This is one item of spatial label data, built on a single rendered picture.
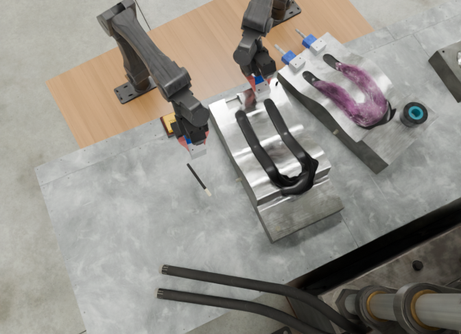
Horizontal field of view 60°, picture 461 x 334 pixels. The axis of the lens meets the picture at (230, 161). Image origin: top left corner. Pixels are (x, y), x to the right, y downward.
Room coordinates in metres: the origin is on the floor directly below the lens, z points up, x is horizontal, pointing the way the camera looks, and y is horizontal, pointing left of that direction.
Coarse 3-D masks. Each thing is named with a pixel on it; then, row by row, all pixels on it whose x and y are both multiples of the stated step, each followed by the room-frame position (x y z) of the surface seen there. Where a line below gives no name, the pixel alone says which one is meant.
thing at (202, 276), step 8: (160, 272) 0.05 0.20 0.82; (168, 272) 0.05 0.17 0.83; (176, 272) 0.06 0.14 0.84; (184, 272) 0.06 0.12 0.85; (192, 272) 0.06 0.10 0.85; (200, 272) 0.06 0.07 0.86; (208, 272) 0.06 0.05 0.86; (200, 280) 0.04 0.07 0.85; (208, 280) 0.04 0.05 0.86; (216, 280) 0.04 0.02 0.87; (224, 280) 0.04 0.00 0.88; (232, 280) 0.04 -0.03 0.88; (240, 280) 0.04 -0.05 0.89; (248, 280) 0.04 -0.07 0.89; (256, 280) 0.05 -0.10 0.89; (248, 288) 0.02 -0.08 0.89; (256, 288) 0.02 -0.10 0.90; (264, 288) 0.02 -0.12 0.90; (272, 288) 0.02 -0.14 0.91
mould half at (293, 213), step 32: (256, 96) 0.65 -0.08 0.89; (224, 128) 0.52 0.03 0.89; (256, 128) 0.53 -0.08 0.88; (288, 128) 0.54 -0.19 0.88; (256, 160) 0.41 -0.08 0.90; (288, 160) 0.41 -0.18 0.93; (320, 160) 0.41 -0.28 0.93; (256, 192) 0.30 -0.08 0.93; (320, 192) 0.33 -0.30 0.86; (288, 224) 0.22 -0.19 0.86
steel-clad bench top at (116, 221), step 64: (384, 64) 0.86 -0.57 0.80; (320, 128) 0.58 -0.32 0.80; (448, 128) 0.61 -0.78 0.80; (64, 192) 0.30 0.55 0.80; (128, 192) 0.31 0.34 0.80; (192, 192) 0.32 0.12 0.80; (384, 192) 0.36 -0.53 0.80; (448, 192) 0.37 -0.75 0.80; (64, 256) 0.09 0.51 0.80; (128, 256) 0.10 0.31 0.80; (192, 256) 0.11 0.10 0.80; (256, 256) 0.12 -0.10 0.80; (320, 256) 0.13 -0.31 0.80; (128, 320) -0.09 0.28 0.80; (192, 320) -0.08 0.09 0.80
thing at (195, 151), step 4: (184, 136) 0.46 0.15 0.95; (188, 140) 0.45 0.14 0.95; (188, 144) 0.44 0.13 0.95; (192, 144) 0.43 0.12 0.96; (200, 144) 0.44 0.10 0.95; (192, 148) 0.42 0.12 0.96; (196, 148) 0.42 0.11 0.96; (200, 148) 0.42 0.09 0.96; (204, 148) 0.42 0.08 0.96; (192, 152) 0.41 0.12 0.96; (196, 152) 0.41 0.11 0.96; (200, 152) 0.41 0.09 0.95; (204, 152) 0.42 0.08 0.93; (192, 156) 0.40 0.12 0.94; (196, 156) 0.41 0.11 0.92
